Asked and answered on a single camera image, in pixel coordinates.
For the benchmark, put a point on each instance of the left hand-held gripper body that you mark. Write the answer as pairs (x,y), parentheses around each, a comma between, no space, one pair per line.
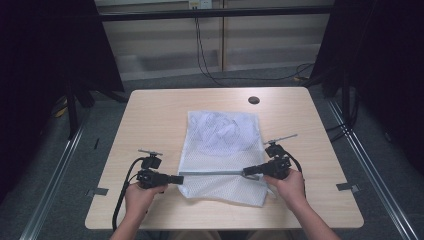
(150,178)

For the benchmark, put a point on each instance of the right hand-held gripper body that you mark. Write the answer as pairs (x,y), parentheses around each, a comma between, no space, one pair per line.
(278,166)

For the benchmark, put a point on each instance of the white mesh laundry bag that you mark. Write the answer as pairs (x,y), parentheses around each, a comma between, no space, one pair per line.
(220,156)

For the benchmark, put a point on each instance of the person's left hand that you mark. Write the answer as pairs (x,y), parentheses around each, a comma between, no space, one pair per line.
(138,201)

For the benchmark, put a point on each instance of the person's right hand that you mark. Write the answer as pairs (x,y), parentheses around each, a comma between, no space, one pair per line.
(291,190)

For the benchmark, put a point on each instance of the white crumpled garment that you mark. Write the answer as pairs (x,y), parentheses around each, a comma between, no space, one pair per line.
(223,130)

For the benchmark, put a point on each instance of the grey tape strip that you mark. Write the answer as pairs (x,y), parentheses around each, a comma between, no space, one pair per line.
(98,191)
(346,186)

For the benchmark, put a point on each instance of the person's left leg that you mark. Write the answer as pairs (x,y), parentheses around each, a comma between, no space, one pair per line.
(196,236)

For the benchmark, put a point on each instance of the person's leg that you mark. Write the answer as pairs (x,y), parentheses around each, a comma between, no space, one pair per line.
(196,236)
(271,236)

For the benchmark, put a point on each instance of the person's right leg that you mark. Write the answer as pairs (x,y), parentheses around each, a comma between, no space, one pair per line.
(271,236)

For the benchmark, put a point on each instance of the black metal stand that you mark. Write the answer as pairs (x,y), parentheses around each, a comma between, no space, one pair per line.
(71,113)
(346,100)

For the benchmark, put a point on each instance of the yellow floor object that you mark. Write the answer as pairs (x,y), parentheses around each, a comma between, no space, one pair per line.
(61,111)

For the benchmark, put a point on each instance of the black curtain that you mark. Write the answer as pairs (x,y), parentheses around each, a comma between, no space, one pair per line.
(386,66)
(43,66)

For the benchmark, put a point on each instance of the black horizontal bar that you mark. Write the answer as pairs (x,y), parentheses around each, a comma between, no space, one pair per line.
(213,13)

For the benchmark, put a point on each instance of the aluminium floor rail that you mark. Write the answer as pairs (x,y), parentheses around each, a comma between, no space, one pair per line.
(373,173)
(56,173)

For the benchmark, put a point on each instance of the white wall socket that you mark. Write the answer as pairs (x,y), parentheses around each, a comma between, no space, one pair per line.
(200,3)

